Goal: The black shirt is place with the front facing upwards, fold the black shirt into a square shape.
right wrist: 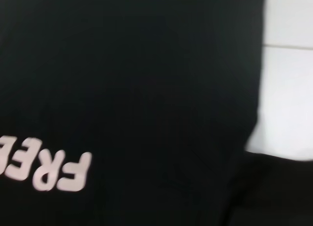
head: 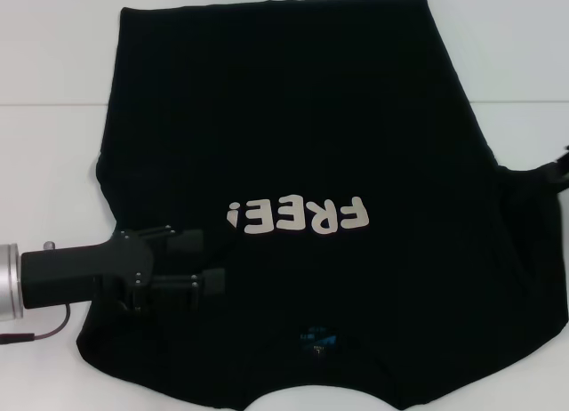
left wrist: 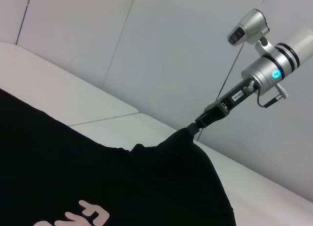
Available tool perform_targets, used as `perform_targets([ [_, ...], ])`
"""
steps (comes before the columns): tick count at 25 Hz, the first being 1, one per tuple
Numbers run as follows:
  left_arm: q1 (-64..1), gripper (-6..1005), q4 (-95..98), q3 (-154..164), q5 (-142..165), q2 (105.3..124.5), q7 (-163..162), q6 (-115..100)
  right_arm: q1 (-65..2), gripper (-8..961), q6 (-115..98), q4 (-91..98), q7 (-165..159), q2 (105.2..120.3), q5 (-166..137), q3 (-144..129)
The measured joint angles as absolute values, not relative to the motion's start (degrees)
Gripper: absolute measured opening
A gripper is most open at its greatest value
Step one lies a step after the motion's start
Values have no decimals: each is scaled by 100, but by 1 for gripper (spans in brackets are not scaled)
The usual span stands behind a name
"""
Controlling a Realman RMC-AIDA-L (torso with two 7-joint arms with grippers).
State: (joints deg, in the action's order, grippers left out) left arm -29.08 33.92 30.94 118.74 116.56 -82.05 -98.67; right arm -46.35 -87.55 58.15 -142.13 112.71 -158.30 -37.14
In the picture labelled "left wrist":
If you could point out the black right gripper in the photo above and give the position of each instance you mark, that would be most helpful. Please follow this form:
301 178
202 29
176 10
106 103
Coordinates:
230 101

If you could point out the black shirt with FREE print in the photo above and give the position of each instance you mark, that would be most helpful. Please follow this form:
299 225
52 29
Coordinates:
97 174

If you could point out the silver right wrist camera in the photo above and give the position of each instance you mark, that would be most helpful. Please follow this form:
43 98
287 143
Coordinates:
247 25

